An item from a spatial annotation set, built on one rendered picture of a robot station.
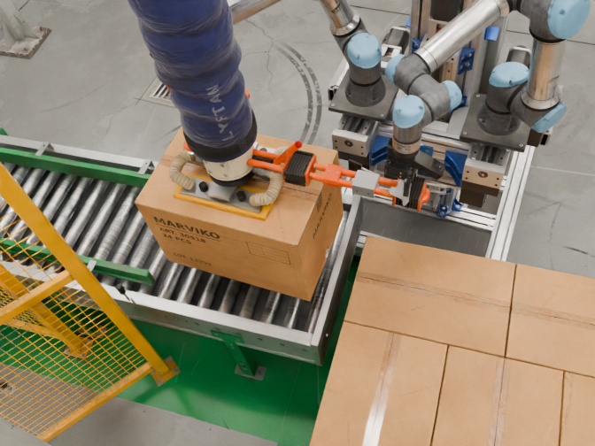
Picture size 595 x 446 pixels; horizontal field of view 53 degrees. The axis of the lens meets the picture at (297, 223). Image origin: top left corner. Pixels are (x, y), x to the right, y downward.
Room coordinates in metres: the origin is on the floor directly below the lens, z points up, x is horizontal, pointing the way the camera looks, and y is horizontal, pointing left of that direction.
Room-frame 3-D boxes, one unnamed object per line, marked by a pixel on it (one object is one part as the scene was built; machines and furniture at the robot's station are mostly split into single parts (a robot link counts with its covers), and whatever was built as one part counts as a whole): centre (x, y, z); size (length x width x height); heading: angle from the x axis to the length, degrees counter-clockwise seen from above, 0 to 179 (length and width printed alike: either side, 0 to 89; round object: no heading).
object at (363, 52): (1.64, -0.35, 1.20); 0.13 x 0.12 x 0.14; 8
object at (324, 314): (1.17, -0.12, 0.58); 0.70 x 0.03 x 0.06; 154
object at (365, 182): (1.08, -0.23, 1.21); 0.07 x 0.07 x 0.04; 60
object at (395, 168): (1.03, -0.32, 1.36); 0.09 x 0.08 x 0.12; 60
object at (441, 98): (1.08, -0.41, 1.51); 0.11 x 0.11 x 0.08; 24
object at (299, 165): (1.19, -0.04, 1.21); 0.10 x 0.08 x 0.06; 150
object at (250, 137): (1.32, 0.17, 1.33); 0.23 x 0.23 x 0.04
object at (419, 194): (1.01, -0.34, 1.21); 0.08 x 0.07 x 0.05; 60
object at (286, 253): (1.31, 0.17, 0.89); 0.60 x 0.40 x 0.40; 60
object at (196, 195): (1.23, 0.22, 1.11); 0.34 x 0.10 x 0.05; 60
